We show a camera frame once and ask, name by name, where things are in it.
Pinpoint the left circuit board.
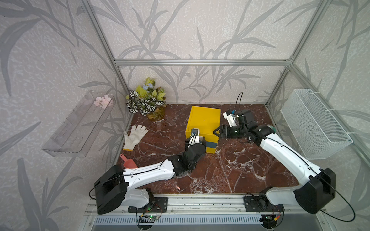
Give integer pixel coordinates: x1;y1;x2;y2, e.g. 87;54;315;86
138;213;162;223

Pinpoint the yellow drawer cabinet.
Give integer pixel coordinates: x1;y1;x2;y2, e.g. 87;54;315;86
185;106;221;154

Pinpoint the white wire mesh basket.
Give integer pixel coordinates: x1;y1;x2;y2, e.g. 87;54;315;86
281;89;353;160

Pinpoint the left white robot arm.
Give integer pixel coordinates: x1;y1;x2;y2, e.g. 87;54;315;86
92;136;206;215

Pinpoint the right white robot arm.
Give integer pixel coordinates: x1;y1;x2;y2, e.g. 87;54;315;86
214;110;338;214

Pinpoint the white work glove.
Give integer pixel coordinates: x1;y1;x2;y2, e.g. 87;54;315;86
122;125;148;152

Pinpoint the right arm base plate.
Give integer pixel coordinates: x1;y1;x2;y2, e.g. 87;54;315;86
243;193;285;214

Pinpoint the circuit board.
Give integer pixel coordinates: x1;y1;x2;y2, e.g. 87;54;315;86
138;213;162;223
260;215;281;226

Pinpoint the red plastic scoop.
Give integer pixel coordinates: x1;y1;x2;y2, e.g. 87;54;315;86
120;154;138;169

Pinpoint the clear acrylic wall shelf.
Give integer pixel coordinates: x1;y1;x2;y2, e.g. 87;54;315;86
41;90;115;157

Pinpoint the pink artificial flower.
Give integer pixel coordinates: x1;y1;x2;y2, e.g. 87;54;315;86
93;95;112;109

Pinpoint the artificial potted plant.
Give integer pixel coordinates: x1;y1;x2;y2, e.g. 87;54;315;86
126;78;166;121

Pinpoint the right circuit board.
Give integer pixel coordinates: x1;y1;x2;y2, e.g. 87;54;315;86
260;215;281;226

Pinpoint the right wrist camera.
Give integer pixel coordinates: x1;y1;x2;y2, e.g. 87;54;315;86
223;110;238;127

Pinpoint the aluminium front rail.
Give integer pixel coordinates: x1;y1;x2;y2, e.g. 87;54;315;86
84;193;310;216

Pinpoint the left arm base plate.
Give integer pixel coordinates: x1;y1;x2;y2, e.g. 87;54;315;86
128;196;169;213

